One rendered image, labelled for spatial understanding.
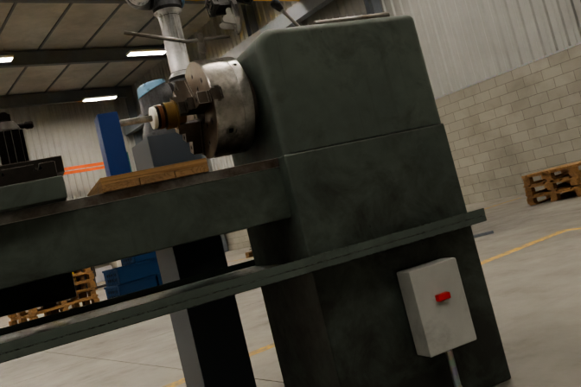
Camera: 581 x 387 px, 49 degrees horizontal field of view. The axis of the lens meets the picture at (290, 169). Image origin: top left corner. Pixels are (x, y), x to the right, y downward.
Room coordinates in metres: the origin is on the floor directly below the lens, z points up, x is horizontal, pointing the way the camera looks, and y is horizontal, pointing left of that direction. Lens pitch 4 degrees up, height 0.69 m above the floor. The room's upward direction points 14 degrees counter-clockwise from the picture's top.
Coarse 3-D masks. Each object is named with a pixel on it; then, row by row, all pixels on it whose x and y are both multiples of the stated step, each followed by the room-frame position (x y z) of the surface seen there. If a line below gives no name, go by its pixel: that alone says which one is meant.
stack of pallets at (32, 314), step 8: (80, 272) 10.77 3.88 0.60; (88, 272) 10.86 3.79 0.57; (80, 280) 11.10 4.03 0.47; (88, 280) 10.86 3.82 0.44; (80, 288) 11.08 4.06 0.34; (88, 288) 10.78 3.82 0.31; (80, 296) 11.08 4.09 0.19; (88, 296) 10.86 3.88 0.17; (96, 296) 10.87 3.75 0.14; (48, 304) 10.70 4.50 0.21; (56, 304) 10.72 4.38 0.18; (64, 304) 10.44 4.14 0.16; (72, 304) 10.53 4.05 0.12; (24, 312) 10.32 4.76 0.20; (32, 312) 10.02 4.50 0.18; (40, 312) 10.14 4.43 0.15; (48, 312) 10.93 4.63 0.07; (56, 312) 10.68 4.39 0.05; (16, 320) 10.54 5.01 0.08; (24, 320) 10.27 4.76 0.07
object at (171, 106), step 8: (168, 104) 1.92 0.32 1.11; (160, 112) 1.90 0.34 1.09; (168, 112) 1.91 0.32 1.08; (176, 112) 1.92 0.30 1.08; (160, 120) 1.90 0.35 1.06; (168, 120) 1.91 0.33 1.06; (176, 120) 1.93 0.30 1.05; (184, 120) 1.95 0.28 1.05; (160, 128) 1.93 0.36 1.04; (168, 128) 1.94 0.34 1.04; (176, 128) 1.96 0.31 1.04
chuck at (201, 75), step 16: (192, 64) 1.96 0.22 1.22; (208, 64) 1.91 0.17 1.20; (224, 64) 1.92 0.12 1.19; (192, 80) 1.99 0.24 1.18; (208, 80) 1.86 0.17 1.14; (224, 80) 1.88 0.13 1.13; (224, 96) 1.86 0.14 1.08; (240, 96) 1.89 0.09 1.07; (208, 112) 1.92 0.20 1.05; (224, 112) 1.87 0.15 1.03; (240, 112) 1.89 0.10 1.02; (208, 128) 1.95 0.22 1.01; (224, 128) 1.88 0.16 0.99; (240, 128) 1.91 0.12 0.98; (208, 144) 1.98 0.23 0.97; (224, 144) 1.93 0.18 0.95; (240, 144) 1.96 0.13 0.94
